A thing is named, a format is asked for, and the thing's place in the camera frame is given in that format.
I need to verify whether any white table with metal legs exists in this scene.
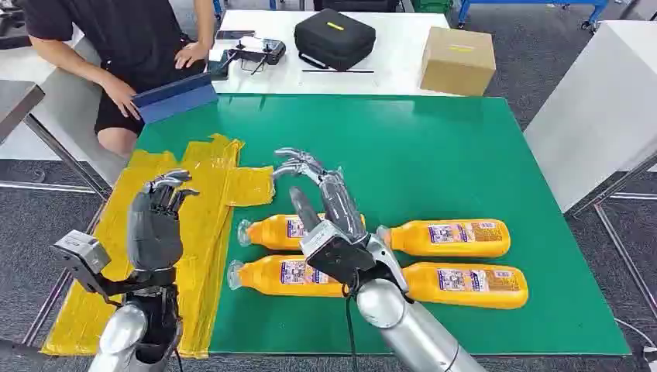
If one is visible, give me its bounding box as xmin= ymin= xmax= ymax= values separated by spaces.
xmin=523 ymin=19 xmax=657 ymax=319

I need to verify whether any black moulded tray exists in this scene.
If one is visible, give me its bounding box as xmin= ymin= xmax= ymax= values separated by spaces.
xmin=0 ymin=0 xmax=32 ymax=51

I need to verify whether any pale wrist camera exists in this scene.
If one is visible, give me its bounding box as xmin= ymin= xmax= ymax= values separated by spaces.
xmin=51 ymin=229 xmax=112 ymax=304
xmin=300 ymin=220 xmax=378 ymax=286

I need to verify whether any blue cart frame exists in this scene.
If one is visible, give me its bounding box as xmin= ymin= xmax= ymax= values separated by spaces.
xmin=456 ymin=0 xmax=609 ymax=29

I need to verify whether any person's left hand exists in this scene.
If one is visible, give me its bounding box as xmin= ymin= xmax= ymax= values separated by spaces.
xmin=174 ymin=41 xmax=210 ymax=71

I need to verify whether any person's right hand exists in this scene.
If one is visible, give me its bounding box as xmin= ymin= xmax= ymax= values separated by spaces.
xmin=101 ymin=75 xmax=143 ymax=121

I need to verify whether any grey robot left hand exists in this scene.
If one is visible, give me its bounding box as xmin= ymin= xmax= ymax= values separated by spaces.
xmin=126 ymin=169 xmax=200 ymax=273

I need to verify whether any black flat device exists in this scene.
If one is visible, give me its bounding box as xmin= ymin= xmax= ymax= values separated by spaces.
xmin=208 ymin=50 xmax=232 ymax=81

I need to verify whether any person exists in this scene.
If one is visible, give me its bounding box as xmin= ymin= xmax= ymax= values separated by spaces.
xmin=22 ymin=0 xmax=217 ymax=160

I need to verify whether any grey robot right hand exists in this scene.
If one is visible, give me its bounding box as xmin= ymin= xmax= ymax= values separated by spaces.
xmin=272 ymin=147 xmax=370 ymax=243

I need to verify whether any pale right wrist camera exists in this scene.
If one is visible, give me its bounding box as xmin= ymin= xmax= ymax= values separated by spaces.
xmin=300 ymin=220 xmax=378 ymax=286

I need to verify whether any yellow plastic sheet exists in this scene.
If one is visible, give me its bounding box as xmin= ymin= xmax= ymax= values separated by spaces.
xmin=40 ymin=134 xmax=276 ymax=359

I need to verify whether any grey table with metal leg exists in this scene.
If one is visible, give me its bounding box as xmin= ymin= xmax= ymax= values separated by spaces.
xmin=0 ymin=79 xmax=113 ymax=202

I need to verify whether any white bench table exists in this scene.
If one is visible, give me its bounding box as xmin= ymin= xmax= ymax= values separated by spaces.
xmin=0 ymin=26 xmax=129 ymax=186

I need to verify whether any white cable with plug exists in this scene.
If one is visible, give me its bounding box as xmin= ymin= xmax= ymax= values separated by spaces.
xmin=613 ymin=317 xmax=657 ymax=368

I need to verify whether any orange drink bottle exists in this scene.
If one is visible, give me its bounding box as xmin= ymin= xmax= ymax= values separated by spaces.
xmin=236 ymin=212 xmax=366 ymax=252
xmin=401 ymin=261 xmax=530 ymax=310
xmin=226 ymin=255 xmax=346 ymax=298
xmin=377 ymin=219 xmax=512 ymax=259

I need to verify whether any black box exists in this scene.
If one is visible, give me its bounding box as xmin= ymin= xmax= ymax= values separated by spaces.
xmin=313 ymin=0 xmax=401 ymax=12

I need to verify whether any black remote controller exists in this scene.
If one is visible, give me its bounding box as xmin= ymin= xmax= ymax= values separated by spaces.
xmin=228 ymin=38 xmax=287 ymax=75

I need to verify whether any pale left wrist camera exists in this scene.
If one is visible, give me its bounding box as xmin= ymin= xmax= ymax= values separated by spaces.
xmin=51 ymin=229 xmax=112 ymax=304

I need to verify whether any blue tablet cover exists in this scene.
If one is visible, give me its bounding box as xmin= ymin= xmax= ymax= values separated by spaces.
xmin=132 ymin=72 xmax=219 ymax=125

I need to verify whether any green crate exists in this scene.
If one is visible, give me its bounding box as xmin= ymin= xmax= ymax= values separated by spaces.
xmin=410 ymin=0 xmax=454 ymax=15

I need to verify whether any brown cardboard box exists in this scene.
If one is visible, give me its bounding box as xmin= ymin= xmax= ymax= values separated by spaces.
xmin=419 ymin=26 xmax=497 ymax=98

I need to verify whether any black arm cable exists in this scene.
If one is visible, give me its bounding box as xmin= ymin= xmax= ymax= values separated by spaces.
xmin=342 ymin=272 xmax=360 ymax=372

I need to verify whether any green table mat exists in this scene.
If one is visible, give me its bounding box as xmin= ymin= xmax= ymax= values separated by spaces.
xmin=134 ymin=94 xmax=631 ymax=357

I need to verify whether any black zip case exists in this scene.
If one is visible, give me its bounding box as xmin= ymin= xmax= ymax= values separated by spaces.
xmin=294 ymin=9 xmax=377 ymax=72

